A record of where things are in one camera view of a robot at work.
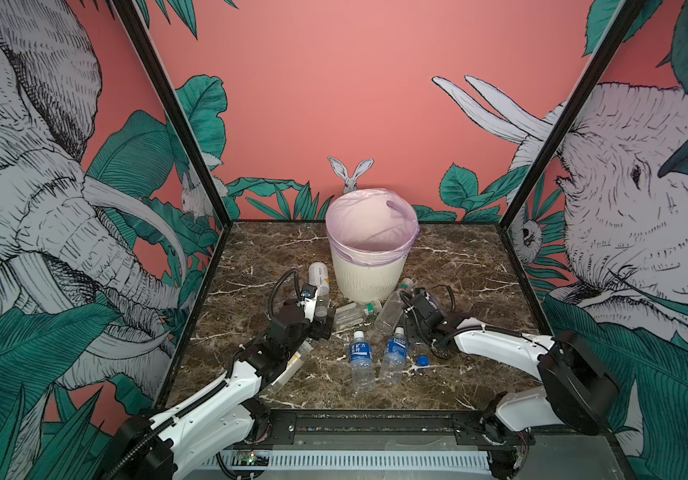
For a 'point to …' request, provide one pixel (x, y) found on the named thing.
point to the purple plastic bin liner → (374, 227)
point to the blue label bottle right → (394, 358)
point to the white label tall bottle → (318, 276)
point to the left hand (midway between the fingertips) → (320, 300)
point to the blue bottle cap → (423, 360)
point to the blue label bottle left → (362, 363)
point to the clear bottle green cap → (351, 315)
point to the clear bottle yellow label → (294, 364)
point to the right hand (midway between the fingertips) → (410, 323)
